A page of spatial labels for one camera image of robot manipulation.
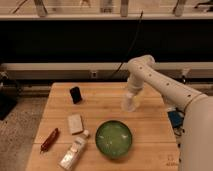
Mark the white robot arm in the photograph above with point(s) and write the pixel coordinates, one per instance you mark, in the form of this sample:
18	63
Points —
196	150

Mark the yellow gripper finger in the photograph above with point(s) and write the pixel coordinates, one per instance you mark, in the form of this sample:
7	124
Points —
136	99

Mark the black object at left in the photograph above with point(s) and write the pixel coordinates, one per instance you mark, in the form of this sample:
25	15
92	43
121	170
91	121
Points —
8	94

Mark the green bowl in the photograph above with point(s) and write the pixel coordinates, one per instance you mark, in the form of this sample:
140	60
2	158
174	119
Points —
113	139

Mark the black eraser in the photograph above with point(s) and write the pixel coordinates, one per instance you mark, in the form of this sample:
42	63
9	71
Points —
75	94

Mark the wall outlet plate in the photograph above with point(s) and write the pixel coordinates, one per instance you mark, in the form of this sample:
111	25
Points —
94	74

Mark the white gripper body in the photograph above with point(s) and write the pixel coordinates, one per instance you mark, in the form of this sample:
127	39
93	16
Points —
134	89

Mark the red pen tool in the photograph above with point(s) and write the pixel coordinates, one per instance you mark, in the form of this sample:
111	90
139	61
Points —
50	140

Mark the white rectangular block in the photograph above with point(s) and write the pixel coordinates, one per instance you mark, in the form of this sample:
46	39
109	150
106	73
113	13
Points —
75	124

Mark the blue connector box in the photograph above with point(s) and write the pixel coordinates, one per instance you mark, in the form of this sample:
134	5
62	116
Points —
175	119

